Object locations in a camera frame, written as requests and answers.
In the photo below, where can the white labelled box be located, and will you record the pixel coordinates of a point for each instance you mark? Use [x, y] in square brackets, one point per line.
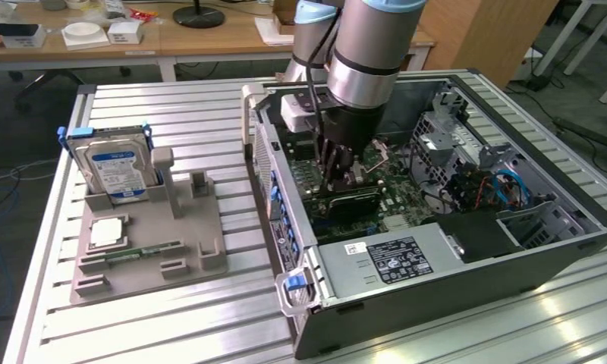
[125, 32]

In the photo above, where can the black graphics card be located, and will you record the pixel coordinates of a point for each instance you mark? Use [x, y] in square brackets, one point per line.
[350, 206]

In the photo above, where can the grey power supply unit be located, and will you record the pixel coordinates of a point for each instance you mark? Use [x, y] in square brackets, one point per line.
[341, 273]

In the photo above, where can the brown cardboard box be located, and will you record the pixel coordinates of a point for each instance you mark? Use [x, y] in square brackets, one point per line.
[282, 15]

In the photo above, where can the black chair base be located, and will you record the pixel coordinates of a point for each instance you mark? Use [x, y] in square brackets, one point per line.
[587, 129]
[31, 86]

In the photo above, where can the silver CPU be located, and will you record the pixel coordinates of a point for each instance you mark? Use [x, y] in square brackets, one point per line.
[105, 233]

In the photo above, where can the grey cup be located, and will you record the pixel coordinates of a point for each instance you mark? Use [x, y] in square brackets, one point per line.
[53, 4]

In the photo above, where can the white box with black lid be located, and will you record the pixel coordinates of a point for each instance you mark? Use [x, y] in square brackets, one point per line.
[22, 39]

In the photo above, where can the hard disk with blue bracket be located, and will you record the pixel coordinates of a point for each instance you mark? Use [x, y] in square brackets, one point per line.
[113, 170]

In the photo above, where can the wooden desk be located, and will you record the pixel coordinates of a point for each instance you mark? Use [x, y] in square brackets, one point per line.
[29, 55]

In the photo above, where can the green motherboard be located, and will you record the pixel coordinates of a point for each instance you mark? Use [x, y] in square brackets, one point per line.
[404, 189]

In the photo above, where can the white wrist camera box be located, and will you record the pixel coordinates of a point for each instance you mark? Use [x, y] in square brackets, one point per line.
[294, 117]

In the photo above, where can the black open PC case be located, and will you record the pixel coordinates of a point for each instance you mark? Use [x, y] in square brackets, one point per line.
[435, 303]

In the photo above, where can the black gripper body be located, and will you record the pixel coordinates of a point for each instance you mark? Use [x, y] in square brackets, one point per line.
[353, 125]

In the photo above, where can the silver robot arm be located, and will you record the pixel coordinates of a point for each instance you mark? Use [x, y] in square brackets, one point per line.
[369, 45]

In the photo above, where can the black lamp base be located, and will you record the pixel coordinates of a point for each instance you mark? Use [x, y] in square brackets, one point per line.
[198, 18]

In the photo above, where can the green RAM stick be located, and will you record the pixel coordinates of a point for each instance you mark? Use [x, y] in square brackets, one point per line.
[130, 253]

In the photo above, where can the white paper stack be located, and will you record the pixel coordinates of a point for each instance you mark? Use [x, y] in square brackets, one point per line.
[268, 32]

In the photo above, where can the metal socket cover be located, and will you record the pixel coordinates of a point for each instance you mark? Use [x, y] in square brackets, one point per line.
[378, 155]

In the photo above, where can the blue case latch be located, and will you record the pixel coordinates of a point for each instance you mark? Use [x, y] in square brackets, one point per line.
[293, 282]

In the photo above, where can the metal disk bay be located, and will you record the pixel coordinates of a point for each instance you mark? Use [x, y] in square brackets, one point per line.
[568, 223]

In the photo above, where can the wooden cabinet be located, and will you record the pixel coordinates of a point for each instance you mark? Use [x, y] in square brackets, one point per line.
[495, 34]

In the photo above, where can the perforated metal drive cage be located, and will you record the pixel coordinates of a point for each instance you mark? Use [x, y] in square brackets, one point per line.
[444, 144]

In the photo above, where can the white round moulded part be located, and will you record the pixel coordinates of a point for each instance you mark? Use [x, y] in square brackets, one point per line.
[82, 36]

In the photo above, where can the red packet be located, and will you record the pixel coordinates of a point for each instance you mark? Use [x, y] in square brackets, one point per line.
[143, 16]

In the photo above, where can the grey parts rack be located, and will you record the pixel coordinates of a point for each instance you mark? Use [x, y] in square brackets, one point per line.
[146, 235]

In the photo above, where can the white table frame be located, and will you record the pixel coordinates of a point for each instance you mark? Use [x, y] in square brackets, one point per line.
[561, 39]

